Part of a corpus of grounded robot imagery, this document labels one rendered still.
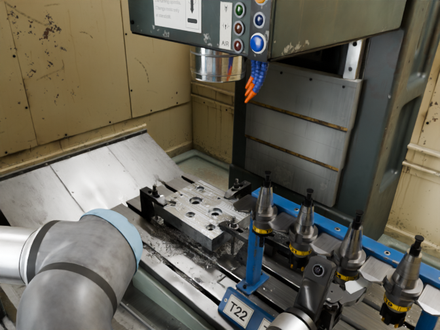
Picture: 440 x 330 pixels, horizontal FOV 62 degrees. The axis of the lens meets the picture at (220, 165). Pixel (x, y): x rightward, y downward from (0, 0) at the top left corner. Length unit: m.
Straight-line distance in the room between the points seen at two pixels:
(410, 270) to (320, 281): 0.16
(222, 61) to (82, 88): 1.13
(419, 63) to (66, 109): 1.58
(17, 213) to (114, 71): 0.85
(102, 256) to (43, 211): 1.33
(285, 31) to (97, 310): 0.55
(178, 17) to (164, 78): 1.43
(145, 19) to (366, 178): 0.95
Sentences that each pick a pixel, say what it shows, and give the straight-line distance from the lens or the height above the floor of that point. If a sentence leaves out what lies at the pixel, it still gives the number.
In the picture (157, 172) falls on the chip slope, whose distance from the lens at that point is 2.07.
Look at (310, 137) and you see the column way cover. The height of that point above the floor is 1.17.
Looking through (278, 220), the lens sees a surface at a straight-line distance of 0.88.
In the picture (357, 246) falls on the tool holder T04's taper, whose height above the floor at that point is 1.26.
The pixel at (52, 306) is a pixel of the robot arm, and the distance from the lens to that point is 0.49.
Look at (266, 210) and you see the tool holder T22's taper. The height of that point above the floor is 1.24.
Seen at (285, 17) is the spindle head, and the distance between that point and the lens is 0.72.
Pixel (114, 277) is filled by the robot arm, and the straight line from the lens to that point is 0.53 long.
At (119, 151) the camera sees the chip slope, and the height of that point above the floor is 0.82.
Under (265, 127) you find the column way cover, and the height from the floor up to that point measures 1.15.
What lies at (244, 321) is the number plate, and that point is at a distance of 1.04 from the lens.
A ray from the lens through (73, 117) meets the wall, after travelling 2.01.
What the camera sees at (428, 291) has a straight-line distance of 0.82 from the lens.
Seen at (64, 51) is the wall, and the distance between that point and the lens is 1.93.
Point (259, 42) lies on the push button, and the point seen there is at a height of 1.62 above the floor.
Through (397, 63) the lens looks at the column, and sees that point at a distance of 1.32.
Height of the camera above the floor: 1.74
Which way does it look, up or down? 28 degrees down
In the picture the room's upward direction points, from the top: 1 degrees clockwise
